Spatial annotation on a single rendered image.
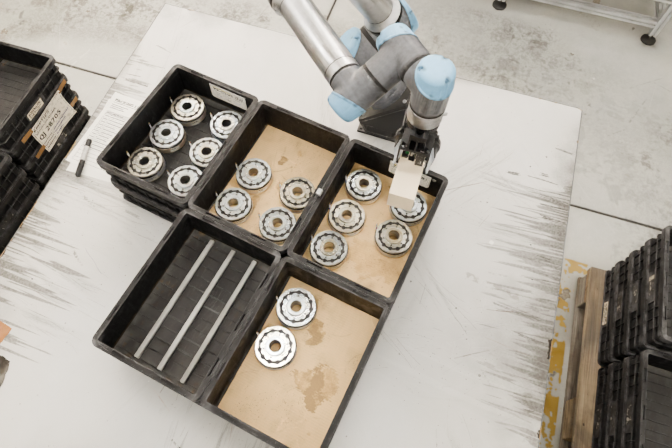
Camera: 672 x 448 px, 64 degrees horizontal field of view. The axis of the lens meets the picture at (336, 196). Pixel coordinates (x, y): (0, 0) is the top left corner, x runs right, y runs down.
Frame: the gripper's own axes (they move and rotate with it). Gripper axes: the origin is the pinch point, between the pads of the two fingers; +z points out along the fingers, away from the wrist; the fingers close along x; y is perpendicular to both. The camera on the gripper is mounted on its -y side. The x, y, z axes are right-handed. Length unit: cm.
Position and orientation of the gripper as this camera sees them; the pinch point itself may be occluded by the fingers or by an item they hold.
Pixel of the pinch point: (413, 158)
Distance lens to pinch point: 133.1
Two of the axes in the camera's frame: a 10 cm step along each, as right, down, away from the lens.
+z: -0.2, 4.6, 8.9
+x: 9.5, 2.8, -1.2
